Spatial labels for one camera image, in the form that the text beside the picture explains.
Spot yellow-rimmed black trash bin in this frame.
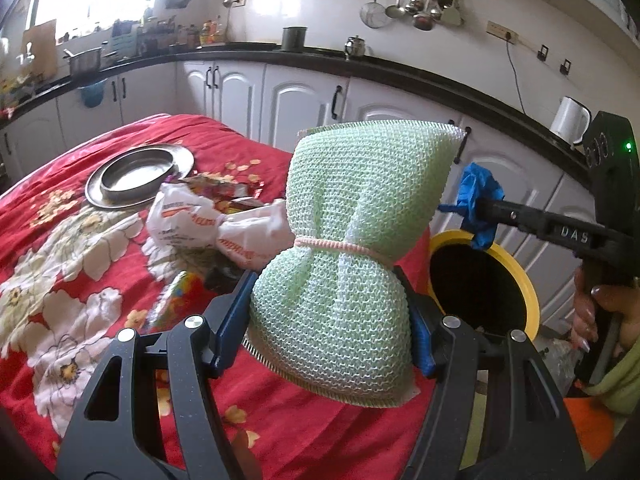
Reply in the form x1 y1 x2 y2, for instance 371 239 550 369
427 230 542 466

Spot round metal plate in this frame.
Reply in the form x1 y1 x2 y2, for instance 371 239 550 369
85 143 196 208

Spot black power cable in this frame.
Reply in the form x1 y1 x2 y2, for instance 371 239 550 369
505 37 527 114

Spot white electric kettle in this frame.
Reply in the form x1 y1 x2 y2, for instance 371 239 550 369
550 96 592 144

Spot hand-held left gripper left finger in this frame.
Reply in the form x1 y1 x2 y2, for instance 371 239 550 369
55 270 265 480

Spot steel cooking pot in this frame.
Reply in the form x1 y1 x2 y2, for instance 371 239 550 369
63 46 104 77

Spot dark metal canister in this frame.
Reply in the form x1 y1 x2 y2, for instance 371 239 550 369
281 25 307 52

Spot blue hanging bag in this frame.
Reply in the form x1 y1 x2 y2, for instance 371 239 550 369
80 79 105 109

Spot orange garment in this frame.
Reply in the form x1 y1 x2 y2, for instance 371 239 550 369
564 394 640 462

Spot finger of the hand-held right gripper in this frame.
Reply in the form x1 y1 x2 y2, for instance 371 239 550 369
477 196 622 261

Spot black kitchen countertop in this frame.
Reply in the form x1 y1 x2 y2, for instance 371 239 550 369
0 42 603 177

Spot red floral blanket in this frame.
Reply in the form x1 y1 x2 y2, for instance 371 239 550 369
0 114 441 480

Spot wall power strip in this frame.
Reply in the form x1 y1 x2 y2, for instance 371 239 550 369
487 20 519 41

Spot hanging wire strainer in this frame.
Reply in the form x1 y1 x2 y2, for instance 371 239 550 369
360 0 387 29

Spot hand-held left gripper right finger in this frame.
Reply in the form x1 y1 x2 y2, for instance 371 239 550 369
394 265 586 480

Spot hanging steel spatula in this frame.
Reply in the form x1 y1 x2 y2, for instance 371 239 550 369
441 0 464 27

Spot person's right hand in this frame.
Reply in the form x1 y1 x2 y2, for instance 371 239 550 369
572 264 622 356

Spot row of jars and bottles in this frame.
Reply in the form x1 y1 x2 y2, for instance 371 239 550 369
106 14 227 57

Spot blue rubber glove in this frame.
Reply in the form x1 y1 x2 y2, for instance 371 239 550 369
439 162 507 251

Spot wooden cutting board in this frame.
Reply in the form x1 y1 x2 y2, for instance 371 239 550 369
21 19 59 79

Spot green mesh scrubbing sponge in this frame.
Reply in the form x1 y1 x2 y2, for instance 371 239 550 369
247 119 468 408

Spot white kitchen cabinets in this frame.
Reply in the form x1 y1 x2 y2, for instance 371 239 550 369
0 57 601 341

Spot white crumpled plastic bag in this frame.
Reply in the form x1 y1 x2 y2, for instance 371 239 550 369
144 182 301 272

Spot rainbow coloured snack wrapper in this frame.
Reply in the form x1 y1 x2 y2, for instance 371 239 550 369
149 270 203 332

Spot red and yellow snack wrapper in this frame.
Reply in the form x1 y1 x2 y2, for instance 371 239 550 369
177 169 267 211

